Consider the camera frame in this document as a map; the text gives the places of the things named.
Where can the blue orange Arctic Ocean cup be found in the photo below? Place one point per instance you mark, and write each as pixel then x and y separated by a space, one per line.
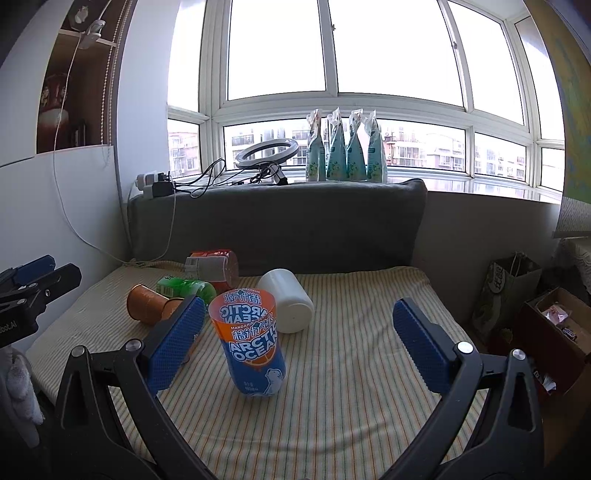
pixel 244 320

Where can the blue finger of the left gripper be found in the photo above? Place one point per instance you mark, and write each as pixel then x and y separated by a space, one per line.
pixel 28 289

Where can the teal refill pouch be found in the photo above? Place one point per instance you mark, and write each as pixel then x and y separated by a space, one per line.
pixel 316 148
pixel 377 170
pixel 355 161
pixel 336 168

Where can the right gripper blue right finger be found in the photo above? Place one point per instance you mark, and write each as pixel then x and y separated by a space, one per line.
pixel 487 424

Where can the black power adapter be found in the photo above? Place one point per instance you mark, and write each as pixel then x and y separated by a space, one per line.
pixel 162 189

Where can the cardboard box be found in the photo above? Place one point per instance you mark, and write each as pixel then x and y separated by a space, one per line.
pixel 557 340

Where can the striped seat cushion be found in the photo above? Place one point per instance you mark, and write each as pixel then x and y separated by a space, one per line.
pixel 351 403

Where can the white power strip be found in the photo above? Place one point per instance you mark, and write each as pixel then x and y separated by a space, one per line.
pixel 143 182

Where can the wooden wall shelf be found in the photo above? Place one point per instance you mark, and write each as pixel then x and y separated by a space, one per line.
pixel 77 100

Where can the dark grey back cushion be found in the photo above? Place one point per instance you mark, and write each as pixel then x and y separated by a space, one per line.
pixel 307 228

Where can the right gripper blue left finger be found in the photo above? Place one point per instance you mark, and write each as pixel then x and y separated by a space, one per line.
pixel 110 423

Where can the white plastic cup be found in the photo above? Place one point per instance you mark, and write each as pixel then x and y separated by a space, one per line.
pixel 294 308

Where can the ring light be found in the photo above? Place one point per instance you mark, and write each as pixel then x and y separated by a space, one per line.
pixel 266 158

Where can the green cup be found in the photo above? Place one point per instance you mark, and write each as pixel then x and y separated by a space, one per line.
pixel 175 287

